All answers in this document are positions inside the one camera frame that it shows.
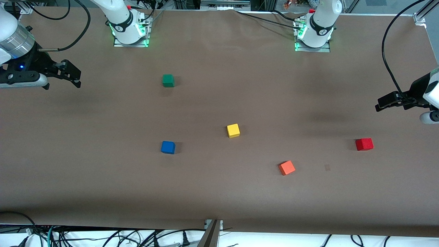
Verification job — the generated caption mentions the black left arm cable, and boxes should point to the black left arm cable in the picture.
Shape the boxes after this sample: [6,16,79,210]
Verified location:
[382,0,427,103]

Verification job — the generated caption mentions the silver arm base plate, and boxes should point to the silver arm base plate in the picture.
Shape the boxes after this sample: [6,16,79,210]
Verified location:
[113,15,151,48]
[294,19,331,53]

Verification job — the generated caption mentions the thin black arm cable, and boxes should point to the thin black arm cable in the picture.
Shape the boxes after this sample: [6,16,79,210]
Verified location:
[26,0,71,20]

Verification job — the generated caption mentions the orange wooden block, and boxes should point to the orange wooden block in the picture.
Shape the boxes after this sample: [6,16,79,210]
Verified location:
[278,160,296,176]

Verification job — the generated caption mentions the black cable with metal end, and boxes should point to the black cable with metal end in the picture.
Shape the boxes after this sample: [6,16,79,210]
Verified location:
[38,0,91,52]

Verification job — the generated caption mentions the black cable across cover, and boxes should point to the black cable across cover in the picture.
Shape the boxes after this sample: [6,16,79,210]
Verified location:
[234,10,302,30]

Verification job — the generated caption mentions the brown diagonal strut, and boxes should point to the brown diagonal strut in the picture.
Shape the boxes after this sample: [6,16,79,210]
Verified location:
[196,220,220,247]

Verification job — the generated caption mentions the red wooden block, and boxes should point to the red wooden block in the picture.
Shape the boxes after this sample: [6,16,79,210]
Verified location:
[355,138,374,151]

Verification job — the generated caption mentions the black looped floor cable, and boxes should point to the black looped floor cable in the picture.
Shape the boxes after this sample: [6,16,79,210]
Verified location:
[0,211,36,237]

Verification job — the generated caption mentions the aluminium frame corner profile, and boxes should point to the aluminium frame corner profile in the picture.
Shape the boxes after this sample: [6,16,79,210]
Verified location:
[413,0,439,24]

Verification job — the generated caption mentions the brown paper table cover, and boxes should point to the brown paper table cover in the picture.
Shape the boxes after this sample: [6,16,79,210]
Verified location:
[0,7,439,237]

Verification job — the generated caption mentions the aluminium frame rail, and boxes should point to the aluminium frame rail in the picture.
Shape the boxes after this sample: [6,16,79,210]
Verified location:
[201,0,251,10]

